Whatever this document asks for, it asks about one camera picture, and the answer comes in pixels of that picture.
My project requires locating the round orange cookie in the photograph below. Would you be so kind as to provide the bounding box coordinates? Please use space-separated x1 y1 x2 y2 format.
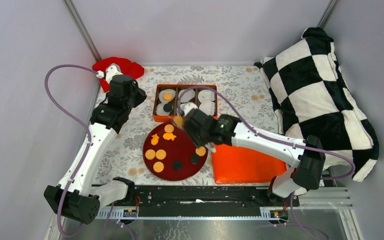
145 149 156 160
172 115 184 128
152 161 165 173
164 124 175 133
163 92 173 102
155 149 167 160
195 146 207 157

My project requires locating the black round cookie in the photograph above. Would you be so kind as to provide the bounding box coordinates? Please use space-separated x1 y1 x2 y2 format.
189 154 201 165
172 160 183 172
163 103 173 114

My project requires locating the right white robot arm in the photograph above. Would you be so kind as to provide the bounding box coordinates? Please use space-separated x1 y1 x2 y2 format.
172 108 326 206

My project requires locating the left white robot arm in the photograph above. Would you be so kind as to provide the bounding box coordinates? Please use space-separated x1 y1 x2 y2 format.
44 74 147 225

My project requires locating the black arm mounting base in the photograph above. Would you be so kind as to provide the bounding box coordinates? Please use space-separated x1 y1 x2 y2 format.
114 185 300 219

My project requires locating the white paper cup liner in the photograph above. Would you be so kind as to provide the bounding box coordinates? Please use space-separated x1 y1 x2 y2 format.
180 102 198 116
198 89 216 103
158 89 176 103
155 103 172 116
198 101 217 116
178 89 195 103

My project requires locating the orange fish cookie right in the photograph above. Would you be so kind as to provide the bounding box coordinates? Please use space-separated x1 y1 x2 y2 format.
162 132 177 141

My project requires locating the orange fish cookie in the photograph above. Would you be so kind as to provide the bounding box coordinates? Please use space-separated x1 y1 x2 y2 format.
150 134 160 146
162 132 177 141

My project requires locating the orange compartment cookie tin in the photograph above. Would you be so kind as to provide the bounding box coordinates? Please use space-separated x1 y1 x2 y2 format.
152 84 218 122

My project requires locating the red cloth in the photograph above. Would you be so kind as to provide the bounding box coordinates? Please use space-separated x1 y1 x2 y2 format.
92 56 145 93

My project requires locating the orange tin lid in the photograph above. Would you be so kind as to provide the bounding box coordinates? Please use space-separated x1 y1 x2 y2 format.
211 144 287 185

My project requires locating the orange fish cookie left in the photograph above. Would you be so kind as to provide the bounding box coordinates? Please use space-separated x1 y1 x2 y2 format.
150 134 160 146

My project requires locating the dark red round plate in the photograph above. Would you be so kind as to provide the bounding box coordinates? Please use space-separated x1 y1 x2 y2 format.
142 122 209 182

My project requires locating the black round cookie bottom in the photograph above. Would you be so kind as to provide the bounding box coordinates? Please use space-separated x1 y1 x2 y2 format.
172 160 183 172

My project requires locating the round orange cookie bottom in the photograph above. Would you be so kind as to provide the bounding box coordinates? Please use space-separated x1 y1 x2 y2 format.
152 161 165 173

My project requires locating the floral table mat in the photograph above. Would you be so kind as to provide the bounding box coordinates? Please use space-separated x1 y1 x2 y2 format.
93 66 278 185

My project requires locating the black white checkered blanket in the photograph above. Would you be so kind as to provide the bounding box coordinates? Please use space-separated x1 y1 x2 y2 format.
255 27 380 182

